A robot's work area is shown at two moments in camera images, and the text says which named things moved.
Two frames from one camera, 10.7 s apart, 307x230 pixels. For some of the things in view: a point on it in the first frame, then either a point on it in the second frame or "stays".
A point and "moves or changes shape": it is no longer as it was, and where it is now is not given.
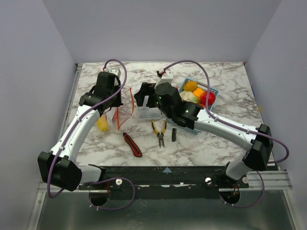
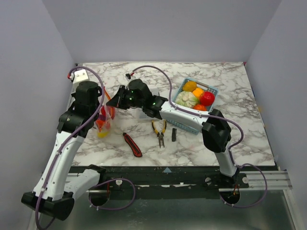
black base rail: x=146 y=182 stays
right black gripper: x=148 y=96 to x=122 y=97
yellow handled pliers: x=160 y=137 stays
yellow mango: x=190 y=86 stays
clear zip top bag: x=112 y=120 moves or changes shape
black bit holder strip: x=174 y=134 stays
